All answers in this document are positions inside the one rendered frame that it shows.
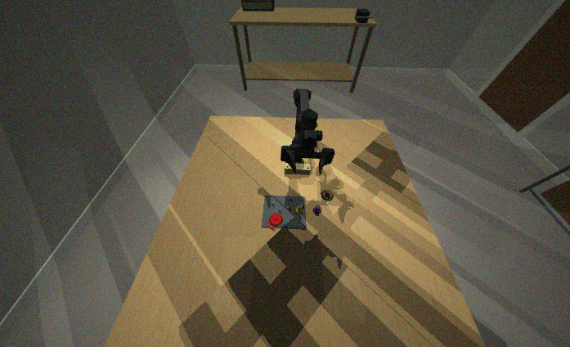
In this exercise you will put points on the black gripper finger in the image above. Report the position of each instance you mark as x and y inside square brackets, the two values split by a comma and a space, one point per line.
[289, 158]
[323, 161]

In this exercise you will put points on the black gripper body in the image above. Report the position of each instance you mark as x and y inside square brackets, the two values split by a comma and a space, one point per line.
[307, 151]

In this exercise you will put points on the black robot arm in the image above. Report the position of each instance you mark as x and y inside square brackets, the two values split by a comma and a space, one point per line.
[306, 120]

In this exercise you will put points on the red gear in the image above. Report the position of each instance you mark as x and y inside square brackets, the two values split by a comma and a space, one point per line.
[278, 220]

